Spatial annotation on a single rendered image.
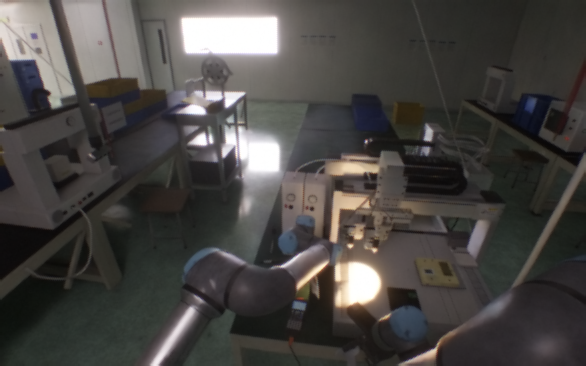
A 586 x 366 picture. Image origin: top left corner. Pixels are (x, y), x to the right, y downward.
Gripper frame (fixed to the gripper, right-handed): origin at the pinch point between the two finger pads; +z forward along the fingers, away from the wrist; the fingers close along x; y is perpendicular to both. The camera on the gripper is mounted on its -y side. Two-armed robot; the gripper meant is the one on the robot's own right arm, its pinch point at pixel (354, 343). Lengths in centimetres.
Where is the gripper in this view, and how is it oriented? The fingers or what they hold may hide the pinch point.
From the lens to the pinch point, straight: 105.1
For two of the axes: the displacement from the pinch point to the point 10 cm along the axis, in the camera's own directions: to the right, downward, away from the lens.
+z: -1.7, 6.1, 7.7
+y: 4.6, 7.4, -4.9
